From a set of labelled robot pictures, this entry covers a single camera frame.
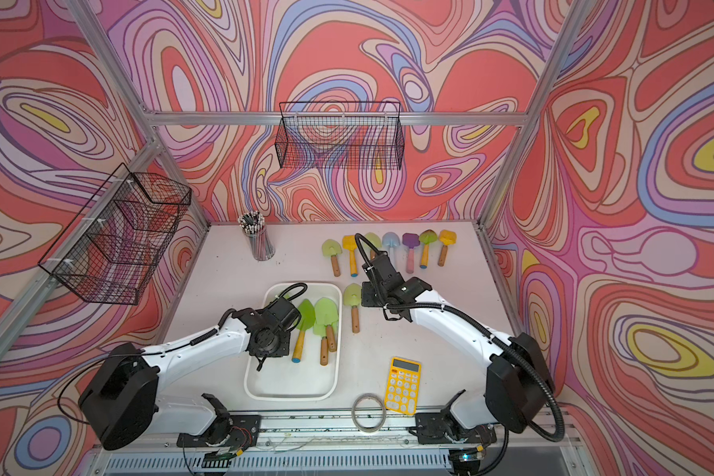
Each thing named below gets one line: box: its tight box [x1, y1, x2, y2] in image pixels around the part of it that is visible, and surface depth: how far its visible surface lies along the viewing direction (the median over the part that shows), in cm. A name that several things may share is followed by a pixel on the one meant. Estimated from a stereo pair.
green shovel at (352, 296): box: [343, 282, 362, 335], surface depth 97 cm
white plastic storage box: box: [243, 283, 343, 401], surface depth 84 cm
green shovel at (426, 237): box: [418, 229, 438, 269], surface depth 113 cm
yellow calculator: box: [383, 356, 423, 417], surface depth 81 cm
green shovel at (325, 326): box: [312, 297, 340, 366], surface depth 93 cm
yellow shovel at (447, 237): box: [437, 229, 458, 267], surface depth 113 cm
